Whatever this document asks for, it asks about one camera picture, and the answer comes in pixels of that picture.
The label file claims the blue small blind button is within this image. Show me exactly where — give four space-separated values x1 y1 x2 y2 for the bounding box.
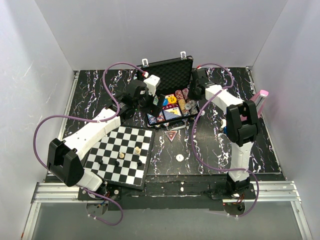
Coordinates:
162 98 168 106

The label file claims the yellow big blind button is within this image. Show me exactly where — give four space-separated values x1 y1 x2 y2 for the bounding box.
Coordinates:
167 96 177 104

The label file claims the white poker chip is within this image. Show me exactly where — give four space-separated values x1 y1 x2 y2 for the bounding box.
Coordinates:
176 154 184 162
187 100 197 108

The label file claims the red playing card deck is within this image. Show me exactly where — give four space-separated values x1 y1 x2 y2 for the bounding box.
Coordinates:
165 94 178 107

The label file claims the blue playing card deck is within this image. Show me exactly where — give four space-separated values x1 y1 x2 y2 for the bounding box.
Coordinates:
162 107 182 121

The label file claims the black poker set case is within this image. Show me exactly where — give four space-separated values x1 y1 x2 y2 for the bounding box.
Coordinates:
138 51 198 129

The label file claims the triangular all-in marker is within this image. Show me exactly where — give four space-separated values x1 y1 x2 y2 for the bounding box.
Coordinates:
164 130 177 143

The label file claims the black white chess board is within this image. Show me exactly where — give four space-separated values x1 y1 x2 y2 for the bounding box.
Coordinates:
84 125 155 190

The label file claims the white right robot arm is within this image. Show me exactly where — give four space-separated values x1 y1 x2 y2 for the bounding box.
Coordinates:
188 68 260 199

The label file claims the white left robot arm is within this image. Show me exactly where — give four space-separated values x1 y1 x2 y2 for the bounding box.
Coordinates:
47 75 161 200

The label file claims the light blue chip column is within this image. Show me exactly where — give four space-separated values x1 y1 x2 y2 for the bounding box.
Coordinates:
147 113 157 125

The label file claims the green blue chip column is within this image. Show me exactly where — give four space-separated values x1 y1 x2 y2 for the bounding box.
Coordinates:
152 95 166 124

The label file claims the purple red chip column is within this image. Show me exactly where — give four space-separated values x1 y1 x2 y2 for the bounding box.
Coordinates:
182 88 199 115

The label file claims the red yellow chip column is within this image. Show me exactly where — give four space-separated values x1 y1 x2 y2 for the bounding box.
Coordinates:
174 90 191 117

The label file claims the white and blue block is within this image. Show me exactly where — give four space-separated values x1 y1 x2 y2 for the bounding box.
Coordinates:
219 119 227 135

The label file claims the white chess pawn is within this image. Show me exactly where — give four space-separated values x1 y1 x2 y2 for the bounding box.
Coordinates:
119 152 125 159

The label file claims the pink metronome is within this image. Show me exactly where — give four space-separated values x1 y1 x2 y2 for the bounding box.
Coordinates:
252 90 269 118

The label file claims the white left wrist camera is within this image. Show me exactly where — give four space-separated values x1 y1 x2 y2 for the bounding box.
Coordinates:
143 75 161 97

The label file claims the aluminium rail frame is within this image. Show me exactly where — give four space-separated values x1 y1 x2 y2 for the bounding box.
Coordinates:
21 67 313 240

